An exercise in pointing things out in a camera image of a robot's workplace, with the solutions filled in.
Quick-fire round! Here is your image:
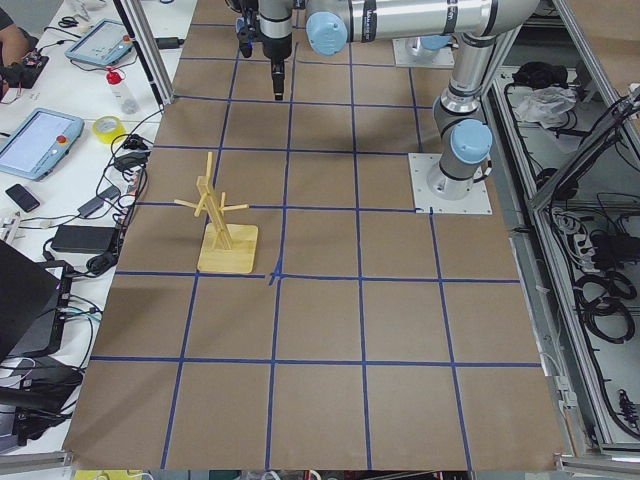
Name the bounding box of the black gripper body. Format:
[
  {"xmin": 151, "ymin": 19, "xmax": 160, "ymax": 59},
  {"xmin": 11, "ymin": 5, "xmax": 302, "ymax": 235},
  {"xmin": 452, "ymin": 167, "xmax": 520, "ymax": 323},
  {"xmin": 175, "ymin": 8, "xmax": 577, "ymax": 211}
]
[{"xmin": 259, "ymin": 0, "xmax": 293, "ymax": 61}]

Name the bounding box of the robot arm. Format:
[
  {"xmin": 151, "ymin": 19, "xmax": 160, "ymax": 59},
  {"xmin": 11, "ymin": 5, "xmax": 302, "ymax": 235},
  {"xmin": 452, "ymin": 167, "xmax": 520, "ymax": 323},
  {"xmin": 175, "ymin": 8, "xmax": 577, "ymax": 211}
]
[{"xmin": 255, "ymin": 0, "xmax": 537, "ymax": 201}]

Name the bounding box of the red cap squeeze bottle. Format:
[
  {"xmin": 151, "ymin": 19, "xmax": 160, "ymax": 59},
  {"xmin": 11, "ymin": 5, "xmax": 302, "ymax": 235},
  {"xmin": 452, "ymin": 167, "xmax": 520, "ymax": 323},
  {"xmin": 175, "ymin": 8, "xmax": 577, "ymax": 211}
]
[{"xmin": 106, "ymin": 67, "xmax": 139, "ymax": 115}]

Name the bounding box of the blue teach pendant far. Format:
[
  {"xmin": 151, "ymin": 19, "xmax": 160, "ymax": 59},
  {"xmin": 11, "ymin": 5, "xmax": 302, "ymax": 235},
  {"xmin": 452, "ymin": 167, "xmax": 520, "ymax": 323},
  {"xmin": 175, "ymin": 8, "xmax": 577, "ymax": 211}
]
[{"xmin": 65, "ymin": 19, "xmax": 133, "ymax": 67}]

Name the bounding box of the blue teach pendant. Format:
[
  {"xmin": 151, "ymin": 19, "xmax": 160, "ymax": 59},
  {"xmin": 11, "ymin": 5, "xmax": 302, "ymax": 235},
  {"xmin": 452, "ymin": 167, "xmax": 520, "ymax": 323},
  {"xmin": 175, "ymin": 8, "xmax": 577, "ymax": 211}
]
[
  {"xmin": 1, "ymin": 108, "xmax": 84, "ymax": 181},
  {"xmin": 65, "ymin": 19, "xmax": 133, "ymax": 67}
]

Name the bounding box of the yellow tape roll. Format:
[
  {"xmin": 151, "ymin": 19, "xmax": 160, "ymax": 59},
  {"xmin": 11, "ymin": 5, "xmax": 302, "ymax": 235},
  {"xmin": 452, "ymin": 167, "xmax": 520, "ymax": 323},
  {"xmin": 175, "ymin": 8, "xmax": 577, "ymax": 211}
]
[{"xmin": 92, "ymin": 115, "xmax": 127, "ymax": 144}]

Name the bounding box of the wooden mug tree stand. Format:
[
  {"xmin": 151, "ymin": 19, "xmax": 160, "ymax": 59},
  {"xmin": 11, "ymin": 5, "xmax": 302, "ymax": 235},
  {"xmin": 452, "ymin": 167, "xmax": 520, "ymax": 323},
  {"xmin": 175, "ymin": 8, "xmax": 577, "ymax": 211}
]
[{"xmin": 174, "ymin": 152, "xmax": 259, "ymax": 274}]

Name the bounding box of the blue teach pendant near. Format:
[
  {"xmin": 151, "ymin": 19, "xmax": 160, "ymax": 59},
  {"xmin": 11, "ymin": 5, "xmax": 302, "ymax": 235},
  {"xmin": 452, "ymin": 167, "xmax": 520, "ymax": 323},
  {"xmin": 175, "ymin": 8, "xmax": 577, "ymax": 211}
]
[{"xmin": 1, "ymin": 108, "xmax": 84, "ymax": 181}]

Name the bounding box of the white crumpled cloth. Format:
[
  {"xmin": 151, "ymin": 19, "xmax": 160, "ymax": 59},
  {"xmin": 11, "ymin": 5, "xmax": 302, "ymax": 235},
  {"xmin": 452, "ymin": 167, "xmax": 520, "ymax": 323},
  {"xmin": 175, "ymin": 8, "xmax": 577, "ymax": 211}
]
[{"xmin": 514, "ymin": 86, "xmax": 578, "ymax": 129}]

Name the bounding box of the black power adapter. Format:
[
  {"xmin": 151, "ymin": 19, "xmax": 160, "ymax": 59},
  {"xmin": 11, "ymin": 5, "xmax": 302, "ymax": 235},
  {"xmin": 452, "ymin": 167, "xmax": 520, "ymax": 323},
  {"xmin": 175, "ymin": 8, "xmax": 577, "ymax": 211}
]
[{"xmin": 51, "ymin": 225, "xmax": 117, "ymax": 254}]

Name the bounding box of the black smartphone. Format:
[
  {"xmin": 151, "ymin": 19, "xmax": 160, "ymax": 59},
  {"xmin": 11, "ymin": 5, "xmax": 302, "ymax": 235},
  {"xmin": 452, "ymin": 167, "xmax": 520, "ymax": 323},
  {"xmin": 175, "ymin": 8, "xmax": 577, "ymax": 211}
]
[{"xmin": 5, "ymin": 184, "xmax": 40, "ymax": 213}]

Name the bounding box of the black laptop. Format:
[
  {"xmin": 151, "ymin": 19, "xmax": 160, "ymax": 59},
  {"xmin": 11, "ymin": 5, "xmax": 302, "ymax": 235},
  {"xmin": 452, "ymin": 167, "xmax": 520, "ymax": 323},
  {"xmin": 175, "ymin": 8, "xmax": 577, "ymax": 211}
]
[{"xmin": 1, "ymin": 242, "xmax": 72, "ymax": 360}]

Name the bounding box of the aluminium frame post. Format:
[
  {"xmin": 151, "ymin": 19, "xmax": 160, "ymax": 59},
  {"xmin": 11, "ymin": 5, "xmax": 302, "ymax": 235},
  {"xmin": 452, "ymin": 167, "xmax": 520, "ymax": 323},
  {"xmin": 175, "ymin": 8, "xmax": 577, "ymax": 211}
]
[{"xmin": 113, "ymin": 0, "xmax": 174, "ymax": 109}]

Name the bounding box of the black cable bundle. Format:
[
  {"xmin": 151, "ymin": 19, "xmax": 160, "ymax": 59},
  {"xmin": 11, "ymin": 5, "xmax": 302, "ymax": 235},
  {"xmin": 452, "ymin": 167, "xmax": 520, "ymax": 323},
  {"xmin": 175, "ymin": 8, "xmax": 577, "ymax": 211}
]
[{"xmin": 99, "ymin": 133, "xmax": 153, "ymax": 211}]

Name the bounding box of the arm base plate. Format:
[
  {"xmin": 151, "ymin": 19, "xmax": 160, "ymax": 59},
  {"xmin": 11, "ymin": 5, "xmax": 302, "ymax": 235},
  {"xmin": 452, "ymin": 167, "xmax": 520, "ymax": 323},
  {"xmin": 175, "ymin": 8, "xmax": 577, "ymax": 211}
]
[
  {"xmin": 408, "ymin": 153, "xmax": 492, "ymax": 215},
  {"xmin": 393, "ymin": 35, "xmax": 454, "ymax": 69}
]

